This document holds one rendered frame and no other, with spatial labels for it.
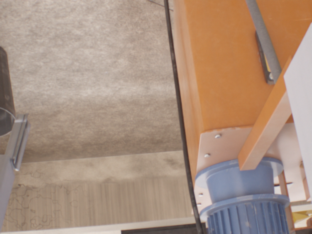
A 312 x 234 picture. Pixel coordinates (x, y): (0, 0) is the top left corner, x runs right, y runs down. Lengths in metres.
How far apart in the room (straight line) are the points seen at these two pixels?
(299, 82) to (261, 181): 0.62
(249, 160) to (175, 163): 1.74
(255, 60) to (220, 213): 0.40
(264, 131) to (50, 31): 0.98
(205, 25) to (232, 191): 0.43
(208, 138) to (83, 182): 1.82
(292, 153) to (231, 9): 0.41
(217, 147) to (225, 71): 0.18
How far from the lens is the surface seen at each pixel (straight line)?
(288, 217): 1.49
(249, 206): 1.33
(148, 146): 2.86
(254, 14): 1.13
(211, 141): 1.19
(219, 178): 1.38
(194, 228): 3.10
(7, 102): 1.78
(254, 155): 1.21
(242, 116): 1.17
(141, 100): 2.33
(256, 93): 1.20
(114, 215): 2.86
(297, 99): 0.81
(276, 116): 1.01
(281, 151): 1.34
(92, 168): 2.95
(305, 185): 1.64
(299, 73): 0.79
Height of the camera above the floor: 1.03
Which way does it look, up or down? 24 degrees down
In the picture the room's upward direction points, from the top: 173 degrees clockwise
